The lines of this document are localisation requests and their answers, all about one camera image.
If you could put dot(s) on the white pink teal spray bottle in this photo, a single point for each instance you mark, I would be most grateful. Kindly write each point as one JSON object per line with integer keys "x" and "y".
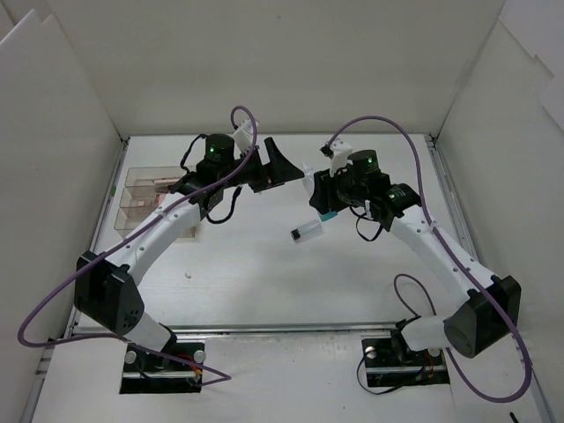
{"x": 308, "y": 182}

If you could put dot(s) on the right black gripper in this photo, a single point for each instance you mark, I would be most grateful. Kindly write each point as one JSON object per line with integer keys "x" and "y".
{"x": 321, "y": 199}

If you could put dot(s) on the clear acrylic drawer organizer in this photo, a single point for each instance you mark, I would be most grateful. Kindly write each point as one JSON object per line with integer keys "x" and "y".
{"x": 144, "y": 191}

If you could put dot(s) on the right side aluminium rail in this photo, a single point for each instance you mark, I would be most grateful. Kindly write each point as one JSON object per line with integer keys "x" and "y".
{"x": 463, "y": 235}

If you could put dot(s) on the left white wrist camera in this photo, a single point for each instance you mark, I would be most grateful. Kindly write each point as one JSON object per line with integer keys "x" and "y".
{"x": 243, "y": 137}

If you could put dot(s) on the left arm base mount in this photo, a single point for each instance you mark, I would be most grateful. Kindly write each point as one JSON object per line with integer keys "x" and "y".
{"x": 147, "y": 373}

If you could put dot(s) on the pink compact box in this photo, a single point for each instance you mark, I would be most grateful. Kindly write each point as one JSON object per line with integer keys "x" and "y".
{"x": 153, "y": 200}

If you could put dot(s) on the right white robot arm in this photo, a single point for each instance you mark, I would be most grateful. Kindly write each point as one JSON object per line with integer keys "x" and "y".
{"x": 485, "y": 304}

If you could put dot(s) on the aluminium rail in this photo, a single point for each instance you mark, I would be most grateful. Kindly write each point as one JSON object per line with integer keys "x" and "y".
{"x": 463, "y": 235}
{"x": 255, "y": 329}

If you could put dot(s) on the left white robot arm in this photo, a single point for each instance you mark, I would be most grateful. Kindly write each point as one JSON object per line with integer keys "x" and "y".
{"x": 106, "y": 289}

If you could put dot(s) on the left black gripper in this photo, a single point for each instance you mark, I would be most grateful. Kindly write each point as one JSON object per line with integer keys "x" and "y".
{"x": 264, "y": 167}

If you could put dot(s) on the small clear bottle black cap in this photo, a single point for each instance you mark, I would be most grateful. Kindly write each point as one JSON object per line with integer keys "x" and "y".
{"x": 307, "y": 231}

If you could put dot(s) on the pink brown eyeshadow palette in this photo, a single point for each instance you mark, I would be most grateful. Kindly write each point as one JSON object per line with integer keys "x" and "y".
{"x": 158, "y": 184}

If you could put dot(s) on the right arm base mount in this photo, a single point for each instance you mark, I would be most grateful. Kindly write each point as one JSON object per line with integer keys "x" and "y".
{"x": 388, "y": 365}

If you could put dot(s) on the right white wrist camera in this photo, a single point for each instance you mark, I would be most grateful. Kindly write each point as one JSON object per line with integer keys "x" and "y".
{"x": 338, "y": 152}

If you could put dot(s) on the aluminium front rail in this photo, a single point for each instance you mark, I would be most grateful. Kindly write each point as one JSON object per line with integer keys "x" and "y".
{"x": 255, "y": 329}

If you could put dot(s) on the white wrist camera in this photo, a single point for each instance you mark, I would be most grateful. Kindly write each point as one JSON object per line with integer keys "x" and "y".
{"x": 243, "y": 137}
{"x": 338, "y": 152}

